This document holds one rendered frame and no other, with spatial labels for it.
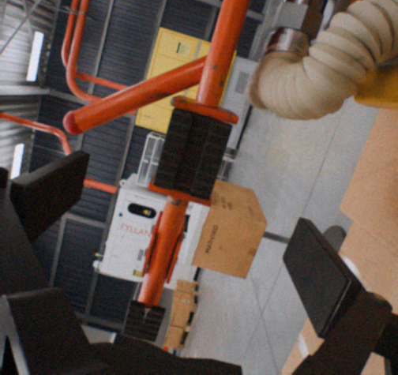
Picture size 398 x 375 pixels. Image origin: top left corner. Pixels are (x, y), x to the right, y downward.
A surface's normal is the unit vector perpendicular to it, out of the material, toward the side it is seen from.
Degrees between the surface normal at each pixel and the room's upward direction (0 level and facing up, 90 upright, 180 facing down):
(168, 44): 90
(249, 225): 90
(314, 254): 1
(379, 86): 0
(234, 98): 90
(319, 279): 1
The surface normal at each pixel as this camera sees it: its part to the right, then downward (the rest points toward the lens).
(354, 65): 0.33, -0.06
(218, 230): -0.02, 0.29
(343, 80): 0.22, 0.15
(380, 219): -0.96, -0.28
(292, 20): -0.49, 0.08
